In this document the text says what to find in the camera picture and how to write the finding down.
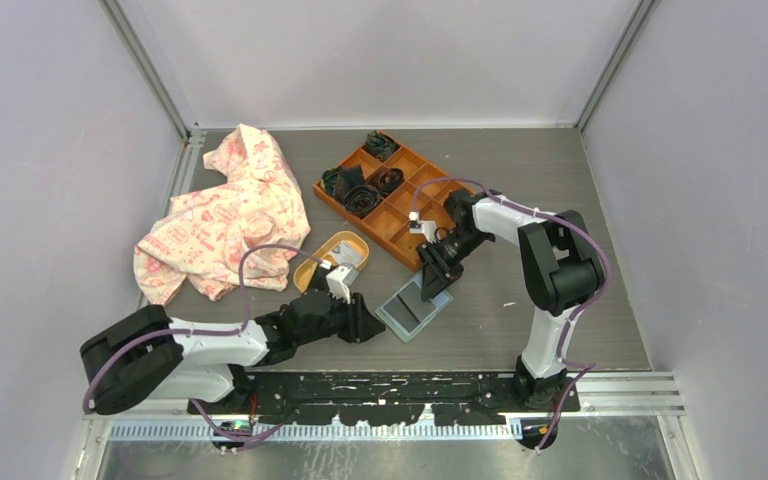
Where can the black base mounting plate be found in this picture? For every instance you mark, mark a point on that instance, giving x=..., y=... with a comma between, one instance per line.
x=386, y=398

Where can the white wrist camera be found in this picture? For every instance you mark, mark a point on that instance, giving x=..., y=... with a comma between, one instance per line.
x=339, y=279
x=427, y=228

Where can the black credit card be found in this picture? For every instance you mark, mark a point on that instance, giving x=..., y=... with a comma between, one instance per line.
x=406, y=310

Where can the white credit card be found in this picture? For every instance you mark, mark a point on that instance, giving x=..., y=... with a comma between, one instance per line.
x=344, y=253

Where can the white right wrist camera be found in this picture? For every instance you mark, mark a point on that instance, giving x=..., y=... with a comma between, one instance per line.
x=427, y=228

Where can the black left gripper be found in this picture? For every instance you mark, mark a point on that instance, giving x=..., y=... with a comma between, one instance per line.
x=361, y=323

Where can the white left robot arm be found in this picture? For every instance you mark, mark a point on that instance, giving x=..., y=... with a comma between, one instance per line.
x=151, y=355

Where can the green card holder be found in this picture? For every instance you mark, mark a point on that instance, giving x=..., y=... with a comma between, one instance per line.
x=433, y=308

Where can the aluminium frame rail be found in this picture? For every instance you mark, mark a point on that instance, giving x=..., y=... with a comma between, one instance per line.
x=595, y=395

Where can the dark folded fabric item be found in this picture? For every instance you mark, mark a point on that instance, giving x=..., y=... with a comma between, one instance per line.
x=338, y=181

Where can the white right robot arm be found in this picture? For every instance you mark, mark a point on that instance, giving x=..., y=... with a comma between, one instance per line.
x=563, y=270

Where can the coiled black belt small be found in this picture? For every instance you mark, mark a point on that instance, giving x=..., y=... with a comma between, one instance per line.
x=387, y=181

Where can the orange compartment tray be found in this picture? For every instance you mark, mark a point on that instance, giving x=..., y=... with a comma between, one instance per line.
x=425, y=188

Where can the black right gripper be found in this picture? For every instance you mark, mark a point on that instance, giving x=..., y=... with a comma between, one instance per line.
x=437, y=273

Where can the yellow oval dish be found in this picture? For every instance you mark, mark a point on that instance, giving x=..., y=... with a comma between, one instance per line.
x=304, y=272

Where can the pink patterned cloth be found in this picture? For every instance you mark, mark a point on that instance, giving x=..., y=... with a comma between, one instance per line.
x=241, y=232

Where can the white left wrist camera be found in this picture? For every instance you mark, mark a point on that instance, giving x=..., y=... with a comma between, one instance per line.
x=339, y=279

